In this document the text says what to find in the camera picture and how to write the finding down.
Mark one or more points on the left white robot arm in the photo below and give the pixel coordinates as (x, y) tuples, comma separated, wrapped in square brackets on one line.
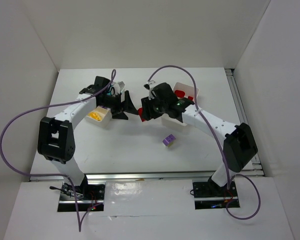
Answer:
[(56, 140)]

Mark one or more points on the right white plastic container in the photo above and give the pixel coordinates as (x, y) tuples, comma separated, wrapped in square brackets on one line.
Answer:
[(175, 123)]

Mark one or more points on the right side aluminium rail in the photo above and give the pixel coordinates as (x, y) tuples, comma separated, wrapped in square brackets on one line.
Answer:
[(240, 109)]

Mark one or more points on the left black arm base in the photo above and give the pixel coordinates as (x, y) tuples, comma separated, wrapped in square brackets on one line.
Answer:
[(92, 199)]

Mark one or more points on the left white plastic container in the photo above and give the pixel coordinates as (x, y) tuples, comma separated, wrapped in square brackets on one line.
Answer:
[(103, 113)]

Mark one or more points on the red curved lego brick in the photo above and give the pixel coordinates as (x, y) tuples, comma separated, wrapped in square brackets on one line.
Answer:
[(179, 93)]

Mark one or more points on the large teal curved lego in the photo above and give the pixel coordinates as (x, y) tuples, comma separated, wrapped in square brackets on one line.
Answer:
[(111, 91)]

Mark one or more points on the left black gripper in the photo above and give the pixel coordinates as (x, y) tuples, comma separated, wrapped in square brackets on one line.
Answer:
[(123, 104)]

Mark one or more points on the yellow lego base piece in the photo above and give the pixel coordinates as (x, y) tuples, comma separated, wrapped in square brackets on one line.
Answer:
[(95, 116)]

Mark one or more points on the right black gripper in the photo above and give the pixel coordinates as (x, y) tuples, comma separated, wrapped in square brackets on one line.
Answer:
[(147, 108)]

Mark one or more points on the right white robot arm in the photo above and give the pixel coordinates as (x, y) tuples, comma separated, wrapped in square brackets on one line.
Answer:
[(237, 143)]

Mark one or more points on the purple rounded lego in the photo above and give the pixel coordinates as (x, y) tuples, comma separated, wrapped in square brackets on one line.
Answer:
[(169, 140)]

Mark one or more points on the red lego cluster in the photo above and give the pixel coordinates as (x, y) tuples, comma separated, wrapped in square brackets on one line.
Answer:
[(140, 113)]

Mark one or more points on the aluminium table rail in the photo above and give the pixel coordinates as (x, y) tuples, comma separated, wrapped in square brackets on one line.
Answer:
[(155, 175)]

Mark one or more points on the white plastic container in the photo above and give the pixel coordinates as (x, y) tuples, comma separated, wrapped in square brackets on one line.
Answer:
[(103, 113), (175, 123)]

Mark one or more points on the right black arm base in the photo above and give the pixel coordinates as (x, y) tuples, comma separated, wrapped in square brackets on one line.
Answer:
[(207, 196)]

